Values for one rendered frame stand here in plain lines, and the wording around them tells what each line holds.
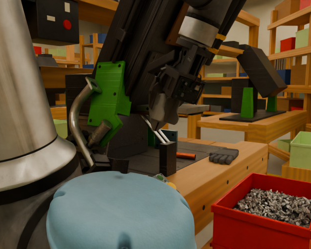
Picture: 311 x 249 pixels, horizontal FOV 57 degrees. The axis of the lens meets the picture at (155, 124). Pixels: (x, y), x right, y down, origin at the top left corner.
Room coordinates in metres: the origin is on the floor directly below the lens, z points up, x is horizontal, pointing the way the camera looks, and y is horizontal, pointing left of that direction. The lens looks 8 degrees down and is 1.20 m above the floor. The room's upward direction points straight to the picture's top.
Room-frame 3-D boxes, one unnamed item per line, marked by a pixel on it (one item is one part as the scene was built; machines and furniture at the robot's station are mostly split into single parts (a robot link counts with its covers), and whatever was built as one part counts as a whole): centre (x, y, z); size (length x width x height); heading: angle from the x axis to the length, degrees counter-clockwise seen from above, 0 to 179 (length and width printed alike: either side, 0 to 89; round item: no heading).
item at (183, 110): (1.04, 0.02, 1.11); 0.39 x 0.16 x 0.03; 54
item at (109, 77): (0.94, 0.14, 1.17); 0.13 x 0.12 x 0.20; 144
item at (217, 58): (9.49, -2.65, 1.12); 3.22 x 0.55 x 2.23; 52
